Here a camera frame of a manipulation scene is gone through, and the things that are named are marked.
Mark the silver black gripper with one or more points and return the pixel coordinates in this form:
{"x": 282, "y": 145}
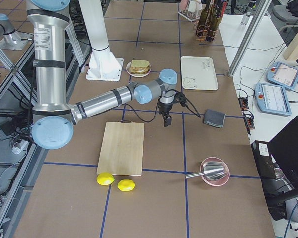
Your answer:
{"x": 165, "y": 108}

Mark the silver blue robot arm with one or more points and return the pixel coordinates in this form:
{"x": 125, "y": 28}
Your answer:
{"x": 53, "y": 117}

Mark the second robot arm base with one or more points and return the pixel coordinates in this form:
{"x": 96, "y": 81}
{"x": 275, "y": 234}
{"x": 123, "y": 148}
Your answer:
{"x": 10, "y": 38}

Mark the cream rectangular tray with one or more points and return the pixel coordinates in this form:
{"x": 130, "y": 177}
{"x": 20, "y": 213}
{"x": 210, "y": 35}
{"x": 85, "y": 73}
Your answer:
{"x": 198, "y": 73}

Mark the sandwich bread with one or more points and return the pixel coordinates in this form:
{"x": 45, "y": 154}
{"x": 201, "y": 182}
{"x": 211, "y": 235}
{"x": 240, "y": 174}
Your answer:
{"x": 139, "y": 64}

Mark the grey folded cloth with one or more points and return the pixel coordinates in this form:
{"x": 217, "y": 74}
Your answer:
{"x": 214, "y": 118}

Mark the wooden cutting board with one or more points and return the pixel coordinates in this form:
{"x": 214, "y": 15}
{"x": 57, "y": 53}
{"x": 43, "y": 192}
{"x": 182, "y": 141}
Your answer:
{"x": 122, "y": 149}

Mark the white round plate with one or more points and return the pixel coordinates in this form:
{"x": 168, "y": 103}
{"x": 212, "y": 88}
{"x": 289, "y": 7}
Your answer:
{"x": 138, "y": 74}

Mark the metal scoop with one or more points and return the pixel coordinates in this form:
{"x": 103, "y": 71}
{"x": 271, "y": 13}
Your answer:
{"x": 211, "y": 171}

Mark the right yellow lemon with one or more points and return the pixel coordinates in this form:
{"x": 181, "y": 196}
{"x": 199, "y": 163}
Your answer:
{"x": 126, "y": 185}

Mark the yellow lemon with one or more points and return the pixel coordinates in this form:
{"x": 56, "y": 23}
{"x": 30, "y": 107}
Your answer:
{"x": 126, "y": 185}
{"x": 105, "y": 179}

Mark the pink bowl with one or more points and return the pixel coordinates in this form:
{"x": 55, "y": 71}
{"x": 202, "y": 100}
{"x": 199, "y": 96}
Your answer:
{"x": 220, "y": 182}

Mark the left yellow lemon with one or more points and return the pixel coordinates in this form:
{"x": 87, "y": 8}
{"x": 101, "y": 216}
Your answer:
{"x": 105, "y": 179}

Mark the dark wine bottle left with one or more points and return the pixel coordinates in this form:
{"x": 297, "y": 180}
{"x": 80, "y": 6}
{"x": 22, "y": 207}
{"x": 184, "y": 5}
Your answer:
{"x": 201, "y": 29}

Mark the dark wine bottle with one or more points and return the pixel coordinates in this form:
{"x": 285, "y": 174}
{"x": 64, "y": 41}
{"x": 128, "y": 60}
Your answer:
{"x": 201, "y": 29}
{"x": 219, "y": 7}

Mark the black computer box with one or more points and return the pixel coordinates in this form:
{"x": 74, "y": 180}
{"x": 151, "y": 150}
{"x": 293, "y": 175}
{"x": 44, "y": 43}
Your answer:
{"x": 267, "y": 168}

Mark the teach pendant near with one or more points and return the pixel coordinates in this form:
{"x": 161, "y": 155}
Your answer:
{"x": 272, "y": 99}

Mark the teach pendant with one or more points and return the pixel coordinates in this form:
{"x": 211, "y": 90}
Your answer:
{"x": 284, "y": 75}
{"x": 272, "y": 99}

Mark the dark wine bottle right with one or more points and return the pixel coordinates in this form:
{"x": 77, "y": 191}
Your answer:
{"x": 219, "y": 7}

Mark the teach pendant far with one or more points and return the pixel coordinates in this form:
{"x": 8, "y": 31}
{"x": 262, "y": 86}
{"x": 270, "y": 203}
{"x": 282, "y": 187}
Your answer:
{"x": 284, "y": 75}

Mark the white power strip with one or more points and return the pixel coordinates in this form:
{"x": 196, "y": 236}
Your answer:
{"x": 19, "y": 146}

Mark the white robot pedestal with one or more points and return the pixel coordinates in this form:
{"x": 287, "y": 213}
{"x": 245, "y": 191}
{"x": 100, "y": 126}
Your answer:
{"x": 103, "y": 65}

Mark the aluminium frame post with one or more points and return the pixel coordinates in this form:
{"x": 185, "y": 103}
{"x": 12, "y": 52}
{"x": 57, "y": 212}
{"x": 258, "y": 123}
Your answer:
{"x": 254, "y": 24}

